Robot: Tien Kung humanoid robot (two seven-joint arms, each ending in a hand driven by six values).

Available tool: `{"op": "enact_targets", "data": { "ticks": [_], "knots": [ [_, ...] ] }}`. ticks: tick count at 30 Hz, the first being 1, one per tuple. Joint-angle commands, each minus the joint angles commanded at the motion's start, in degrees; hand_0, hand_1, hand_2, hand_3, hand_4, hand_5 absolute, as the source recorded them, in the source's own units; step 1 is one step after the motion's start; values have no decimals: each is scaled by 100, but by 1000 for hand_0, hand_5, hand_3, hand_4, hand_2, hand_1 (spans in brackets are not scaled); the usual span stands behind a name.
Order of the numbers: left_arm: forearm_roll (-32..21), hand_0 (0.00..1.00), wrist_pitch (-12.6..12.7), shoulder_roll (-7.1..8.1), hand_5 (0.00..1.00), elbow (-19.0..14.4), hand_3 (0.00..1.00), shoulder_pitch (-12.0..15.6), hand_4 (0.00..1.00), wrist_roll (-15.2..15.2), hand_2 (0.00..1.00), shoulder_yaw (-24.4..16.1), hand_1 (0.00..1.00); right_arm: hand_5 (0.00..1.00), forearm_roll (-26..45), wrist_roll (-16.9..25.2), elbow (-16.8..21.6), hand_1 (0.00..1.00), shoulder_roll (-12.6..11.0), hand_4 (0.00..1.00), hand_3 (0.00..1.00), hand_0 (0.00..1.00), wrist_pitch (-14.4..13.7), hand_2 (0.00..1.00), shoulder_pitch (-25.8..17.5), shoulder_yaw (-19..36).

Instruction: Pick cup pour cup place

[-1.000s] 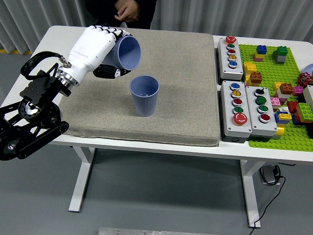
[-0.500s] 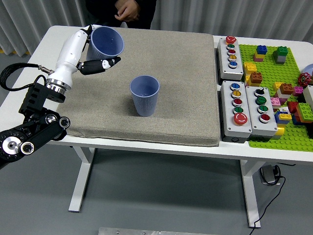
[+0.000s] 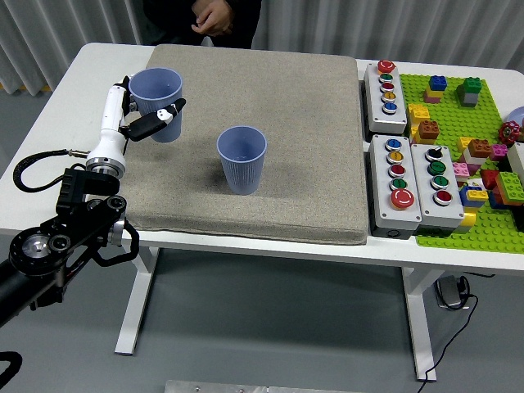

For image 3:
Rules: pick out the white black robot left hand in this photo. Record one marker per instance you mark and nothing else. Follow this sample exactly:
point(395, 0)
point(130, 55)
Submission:
point(110, 135)

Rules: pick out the person's hand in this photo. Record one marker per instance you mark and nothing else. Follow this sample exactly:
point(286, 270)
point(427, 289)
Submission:
point(217, 18)

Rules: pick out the blue ribbed plastic cup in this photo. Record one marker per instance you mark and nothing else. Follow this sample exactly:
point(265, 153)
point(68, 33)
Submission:
point(155, 90)
point(241, 172)

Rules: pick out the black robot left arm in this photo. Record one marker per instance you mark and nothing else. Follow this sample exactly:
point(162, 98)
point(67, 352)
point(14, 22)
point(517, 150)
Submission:
point(73, 225)

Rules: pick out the person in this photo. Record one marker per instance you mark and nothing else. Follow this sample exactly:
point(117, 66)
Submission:
point(172, 24)

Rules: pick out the yellow black floor tape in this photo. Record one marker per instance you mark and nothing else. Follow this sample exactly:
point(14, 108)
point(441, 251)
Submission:
point(24, 87)

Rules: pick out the grey-white curtain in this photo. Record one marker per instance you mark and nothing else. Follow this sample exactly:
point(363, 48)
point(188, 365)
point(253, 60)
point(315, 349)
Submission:
point(327, 24)

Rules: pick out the grey-brown fabric mat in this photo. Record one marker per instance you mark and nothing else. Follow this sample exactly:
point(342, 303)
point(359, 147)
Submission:
point(286, 123)

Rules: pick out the grey five-button control box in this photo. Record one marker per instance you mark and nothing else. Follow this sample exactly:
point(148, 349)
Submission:
point(374, 110)

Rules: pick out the white table leg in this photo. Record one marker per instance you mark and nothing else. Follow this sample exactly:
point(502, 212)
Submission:
point(421, 327)
point(127, 340)

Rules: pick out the blue yellow pink brick stack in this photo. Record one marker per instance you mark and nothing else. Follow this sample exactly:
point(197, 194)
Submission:
point(435, 91)

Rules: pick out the orange toy brick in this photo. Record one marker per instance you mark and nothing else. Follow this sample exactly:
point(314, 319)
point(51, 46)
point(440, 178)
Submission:
point(428, 132)
point(479, 148)

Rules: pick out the grey box with large red button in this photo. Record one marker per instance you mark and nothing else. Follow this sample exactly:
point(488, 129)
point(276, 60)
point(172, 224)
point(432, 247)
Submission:
point(380, 196)

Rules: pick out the green studded baseplate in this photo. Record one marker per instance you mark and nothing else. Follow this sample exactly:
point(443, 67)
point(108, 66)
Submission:
point(450, 114)

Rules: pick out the green grey brick stack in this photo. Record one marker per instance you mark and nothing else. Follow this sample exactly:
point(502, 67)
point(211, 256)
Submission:
point(471, 92)

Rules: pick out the pink toy brick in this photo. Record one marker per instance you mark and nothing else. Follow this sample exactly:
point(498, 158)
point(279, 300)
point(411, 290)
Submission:
point(460, 170)
point(498, 152)

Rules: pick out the white toy brick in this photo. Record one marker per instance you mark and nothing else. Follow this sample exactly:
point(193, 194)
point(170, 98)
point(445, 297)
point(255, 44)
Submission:
point(475, 161)

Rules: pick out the blue yellow toy brick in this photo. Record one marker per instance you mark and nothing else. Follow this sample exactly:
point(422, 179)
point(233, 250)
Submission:
point(472, 197)

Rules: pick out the red valve handwheel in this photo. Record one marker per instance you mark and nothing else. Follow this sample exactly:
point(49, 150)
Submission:
point(509, 133)

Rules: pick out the lavender plate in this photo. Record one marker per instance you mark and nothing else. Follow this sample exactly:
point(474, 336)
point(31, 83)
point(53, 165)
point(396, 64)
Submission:
point(518, 116)

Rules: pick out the red toy brick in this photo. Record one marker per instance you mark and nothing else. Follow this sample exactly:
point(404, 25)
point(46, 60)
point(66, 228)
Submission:
point(489, 180)

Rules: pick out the yellow round toy brick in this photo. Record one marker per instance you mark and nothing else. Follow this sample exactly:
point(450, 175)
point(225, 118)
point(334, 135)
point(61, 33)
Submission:
point(466, 221)

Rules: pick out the white block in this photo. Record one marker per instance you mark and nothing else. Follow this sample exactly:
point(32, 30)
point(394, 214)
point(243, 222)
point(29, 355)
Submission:
point(517, 159)

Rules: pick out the large green toy brick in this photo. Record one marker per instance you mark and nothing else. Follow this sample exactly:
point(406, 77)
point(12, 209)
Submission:
point(509, 188)

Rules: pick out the grey power adapter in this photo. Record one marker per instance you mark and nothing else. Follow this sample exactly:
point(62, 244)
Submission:
point(448, 292)

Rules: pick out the grey four-control switch box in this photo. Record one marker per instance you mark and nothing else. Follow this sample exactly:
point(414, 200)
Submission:
point(421, 192)

